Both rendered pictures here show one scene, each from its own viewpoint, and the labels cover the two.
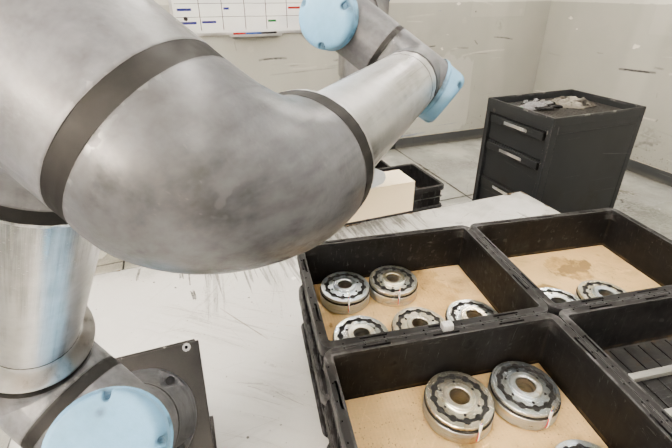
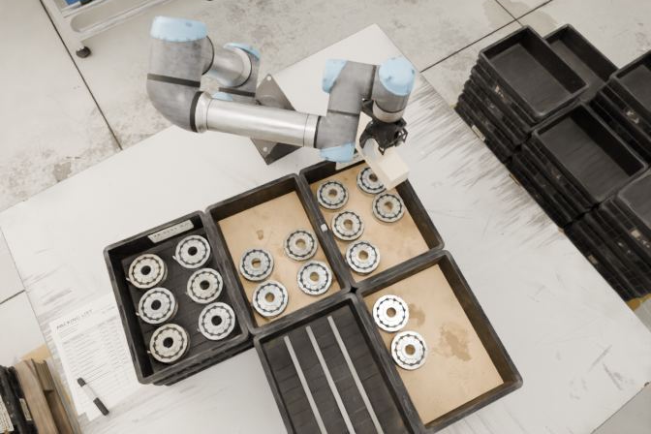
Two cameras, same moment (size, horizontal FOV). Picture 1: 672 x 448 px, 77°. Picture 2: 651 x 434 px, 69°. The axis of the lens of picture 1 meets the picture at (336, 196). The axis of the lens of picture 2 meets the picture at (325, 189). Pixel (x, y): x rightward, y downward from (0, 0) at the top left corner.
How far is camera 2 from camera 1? 110 cm
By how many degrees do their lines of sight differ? 61
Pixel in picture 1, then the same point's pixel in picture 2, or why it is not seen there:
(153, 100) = (150, 83)
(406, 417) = (293, 223)
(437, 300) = (385, 238)
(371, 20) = (333, 97)
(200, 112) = (152, 91)
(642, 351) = (368, 362)
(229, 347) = not seen: hidden behind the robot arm
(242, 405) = (313, 156)
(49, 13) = (153, 56)
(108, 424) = not seen: hidden behind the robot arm
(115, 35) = (155, 68)
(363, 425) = (285, 204)
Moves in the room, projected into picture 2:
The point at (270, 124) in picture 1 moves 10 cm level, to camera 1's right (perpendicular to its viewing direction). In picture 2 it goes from (163, 102) to (166, 141)
